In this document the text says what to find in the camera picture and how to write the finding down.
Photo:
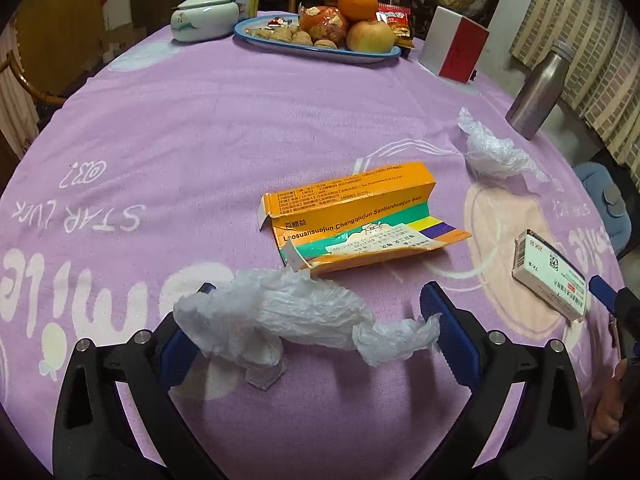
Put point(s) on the white medicine box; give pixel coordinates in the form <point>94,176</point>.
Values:
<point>550,280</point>

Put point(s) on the yellow apple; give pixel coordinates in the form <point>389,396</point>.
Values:
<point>370,36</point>

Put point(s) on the small wrapped candy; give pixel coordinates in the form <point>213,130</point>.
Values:
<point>277,21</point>

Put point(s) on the white plastic bag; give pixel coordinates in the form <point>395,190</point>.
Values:
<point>290,315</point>

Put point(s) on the wooden chair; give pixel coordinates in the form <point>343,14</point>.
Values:
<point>30,85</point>

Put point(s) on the blue oval plate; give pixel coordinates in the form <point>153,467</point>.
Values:
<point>320,52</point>

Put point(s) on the stainless steel bottle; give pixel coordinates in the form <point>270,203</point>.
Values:
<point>537,90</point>

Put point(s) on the orange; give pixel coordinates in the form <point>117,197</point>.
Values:
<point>357,4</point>

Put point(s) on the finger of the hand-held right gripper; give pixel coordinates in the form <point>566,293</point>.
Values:
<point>602,292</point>

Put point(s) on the white ceramic lidded pot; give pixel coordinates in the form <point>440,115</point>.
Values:
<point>202,17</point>

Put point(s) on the orange medicine box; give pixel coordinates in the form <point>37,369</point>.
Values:
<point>350,220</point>

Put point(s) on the red and white box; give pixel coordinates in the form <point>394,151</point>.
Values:
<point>452,45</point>

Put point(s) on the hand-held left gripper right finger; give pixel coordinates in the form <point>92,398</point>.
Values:
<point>450,330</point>

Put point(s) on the floral cream curtain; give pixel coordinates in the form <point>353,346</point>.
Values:
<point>12,120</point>

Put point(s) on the red fruit in clear wrap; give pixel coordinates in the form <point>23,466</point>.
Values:
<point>325,25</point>

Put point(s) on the clear crumpled plastic bag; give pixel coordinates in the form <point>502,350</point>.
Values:
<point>492,152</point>

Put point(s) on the pile of walnuts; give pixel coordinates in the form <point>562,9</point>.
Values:
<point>300,37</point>

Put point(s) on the checkered window curtain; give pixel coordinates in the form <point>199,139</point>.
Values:
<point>575,50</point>

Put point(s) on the red snack packet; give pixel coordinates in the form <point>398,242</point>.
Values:
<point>397,22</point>

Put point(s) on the person's right hand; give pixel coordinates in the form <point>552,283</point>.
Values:
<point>607,405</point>

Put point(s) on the blue padded chair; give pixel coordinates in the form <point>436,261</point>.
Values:
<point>600,195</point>

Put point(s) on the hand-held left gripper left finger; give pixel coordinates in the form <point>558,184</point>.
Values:
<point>175,355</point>

